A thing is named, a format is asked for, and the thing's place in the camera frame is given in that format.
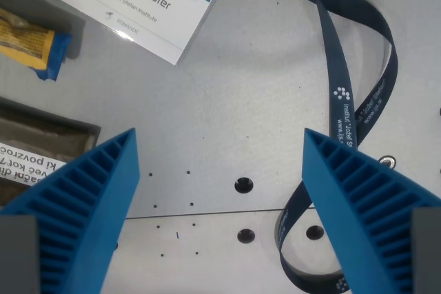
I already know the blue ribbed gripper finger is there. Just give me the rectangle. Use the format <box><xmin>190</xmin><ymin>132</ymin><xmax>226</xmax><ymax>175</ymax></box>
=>
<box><xmin>0</xmin><ymin>127</ymin><xmax>142</xmax><ymax>294</ymax></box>
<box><xmin>302</xmin><ymin>128</ymin><xmax>441</xmax><ymax>294</ymax></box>

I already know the yellow and blue bag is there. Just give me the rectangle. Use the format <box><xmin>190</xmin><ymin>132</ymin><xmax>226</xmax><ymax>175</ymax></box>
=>
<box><xmin>0</xmin><ymin>8</ymin><xmax>72</xmax><ymax>83</ymax></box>

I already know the brown packet with white label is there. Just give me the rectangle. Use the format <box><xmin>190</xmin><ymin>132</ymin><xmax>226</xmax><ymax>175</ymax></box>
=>
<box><xmin>0</xmin><ymin>116</ymin><xmax>96</xmax><ymax>207</ymax></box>

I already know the white name badge holder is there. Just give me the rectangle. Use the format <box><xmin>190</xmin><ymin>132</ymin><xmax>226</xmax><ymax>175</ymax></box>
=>
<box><xmin>61</xmin><ymin>0</ymin><xmax>230</xmax><ymax>67</ymax></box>

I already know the navy printed lanyard strap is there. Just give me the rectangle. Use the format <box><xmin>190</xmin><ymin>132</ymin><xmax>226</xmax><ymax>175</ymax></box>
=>
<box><xmin>244</xmin><ymin>0</ymin><xmax>399</xmax><ymax>294</ymax></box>

